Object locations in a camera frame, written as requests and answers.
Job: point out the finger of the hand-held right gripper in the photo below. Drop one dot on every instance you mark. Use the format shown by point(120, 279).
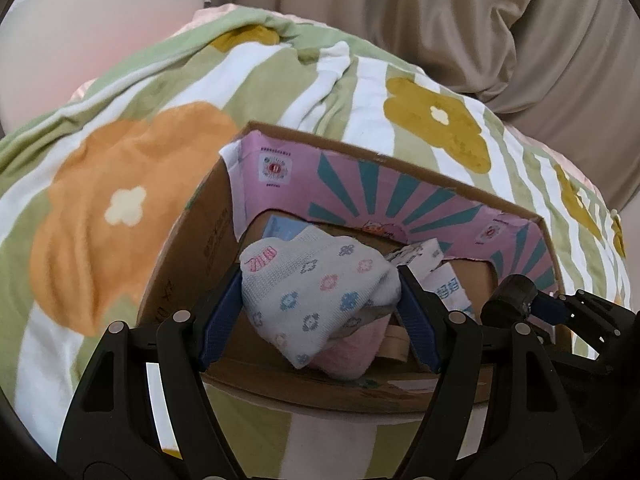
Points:
point(552, 307)

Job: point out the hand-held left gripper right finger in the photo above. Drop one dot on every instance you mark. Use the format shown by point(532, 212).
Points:
point(417, 320)

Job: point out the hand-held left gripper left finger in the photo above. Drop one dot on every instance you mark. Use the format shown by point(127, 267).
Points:
point(220, 320)

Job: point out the black cosmetic jar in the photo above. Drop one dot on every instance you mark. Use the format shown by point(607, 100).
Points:
point(510, 297)

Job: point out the brown cardboard box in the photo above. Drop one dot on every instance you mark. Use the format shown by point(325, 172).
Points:
point(180, 270)

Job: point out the white printed tissue pack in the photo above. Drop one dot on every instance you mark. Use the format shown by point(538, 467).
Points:
point(417, 255)

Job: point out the pink towel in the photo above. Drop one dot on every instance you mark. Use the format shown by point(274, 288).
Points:
point(350, 355)

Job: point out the white patterned sock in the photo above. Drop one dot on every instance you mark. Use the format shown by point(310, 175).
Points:
point(310, 290)

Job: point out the small blue box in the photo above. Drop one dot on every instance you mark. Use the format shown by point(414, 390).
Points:
point(280, 227)

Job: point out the white and blue packet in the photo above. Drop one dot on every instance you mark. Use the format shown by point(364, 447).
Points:
point(452, 287)

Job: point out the green striped floral blanket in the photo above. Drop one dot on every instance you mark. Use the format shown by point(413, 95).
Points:
point(125, 200)

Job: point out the pink sunburst packet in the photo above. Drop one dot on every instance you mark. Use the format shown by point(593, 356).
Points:
point(350, 180)

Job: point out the pink bedsheet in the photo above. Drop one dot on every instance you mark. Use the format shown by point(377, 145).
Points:
point(210, 17)

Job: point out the beige curtain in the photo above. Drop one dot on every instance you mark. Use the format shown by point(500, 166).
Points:
point(450, 10)

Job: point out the white headboard panel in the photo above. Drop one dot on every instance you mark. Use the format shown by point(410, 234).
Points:
point(85, 35)

